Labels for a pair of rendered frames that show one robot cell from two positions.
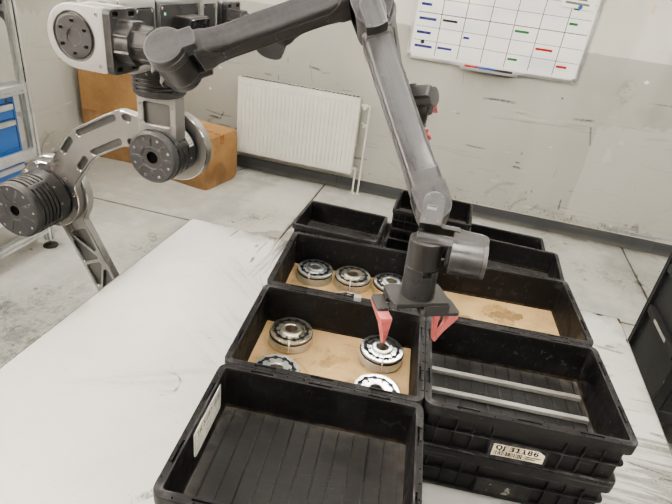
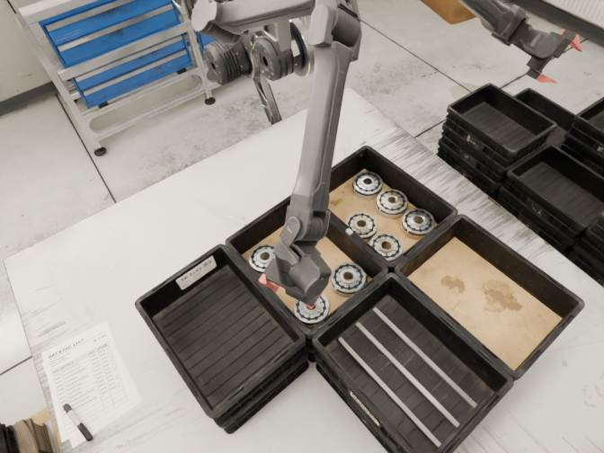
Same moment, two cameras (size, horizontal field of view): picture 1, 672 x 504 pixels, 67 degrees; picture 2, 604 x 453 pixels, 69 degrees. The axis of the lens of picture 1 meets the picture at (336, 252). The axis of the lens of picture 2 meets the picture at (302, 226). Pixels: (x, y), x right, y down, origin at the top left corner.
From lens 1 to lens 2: 0.79 m
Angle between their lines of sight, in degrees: 44
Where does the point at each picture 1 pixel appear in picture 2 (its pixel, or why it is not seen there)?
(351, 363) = not seen: hidden behind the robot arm
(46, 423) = (169, 221)
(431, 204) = (290, 226)
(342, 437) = (270, 323)
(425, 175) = (298, 200)
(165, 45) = (201, 16)
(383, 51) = (322, 67)
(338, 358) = not seen: hidden behind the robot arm
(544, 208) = not seen: outside the picture
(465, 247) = (300, 270)
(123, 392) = (212, 219)
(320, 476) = (237, 338)
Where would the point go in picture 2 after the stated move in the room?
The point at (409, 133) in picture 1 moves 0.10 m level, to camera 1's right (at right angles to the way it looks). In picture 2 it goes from (307, 156) to (348, 183)
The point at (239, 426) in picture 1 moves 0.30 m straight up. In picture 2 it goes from (224, 281) to (199, 225)
